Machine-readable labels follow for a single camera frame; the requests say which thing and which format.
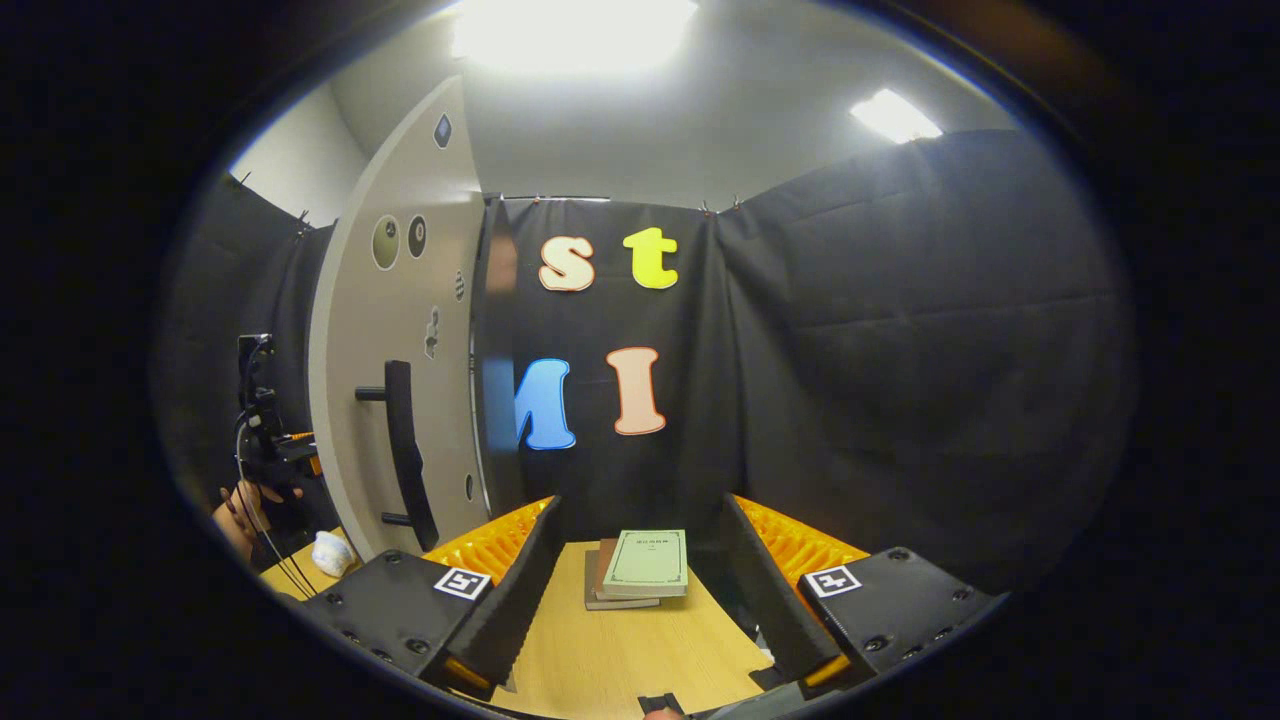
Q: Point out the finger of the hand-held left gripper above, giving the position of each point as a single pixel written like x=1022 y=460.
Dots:
x=308 y=455

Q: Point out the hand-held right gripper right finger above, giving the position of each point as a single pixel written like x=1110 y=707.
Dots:
x=765 y=590

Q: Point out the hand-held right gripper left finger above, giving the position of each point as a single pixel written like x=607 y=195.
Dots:
x=515 y=595

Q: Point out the light grey cabinet door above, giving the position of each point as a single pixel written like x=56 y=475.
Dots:
x=370 y=320

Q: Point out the grey cabinet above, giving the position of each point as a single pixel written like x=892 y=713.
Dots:
x=497 y=330

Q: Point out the brown book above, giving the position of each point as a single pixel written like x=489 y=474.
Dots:
x=603 y=570

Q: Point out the white fluffy ball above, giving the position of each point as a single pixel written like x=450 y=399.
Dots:
x=333 y=555

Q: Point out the pale green book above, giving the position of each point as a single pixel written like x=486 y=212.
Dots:
x=648 y=565

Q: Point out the black backdrop cloth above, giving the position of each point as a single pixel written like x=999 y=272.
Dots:
x=880 y=380

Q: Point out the small ceiling light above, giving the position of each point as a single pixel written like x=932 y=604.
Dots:
x=895 y=115

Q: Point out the large ceiling light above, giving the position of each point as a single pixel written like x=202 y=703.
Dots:
x=570 y=30

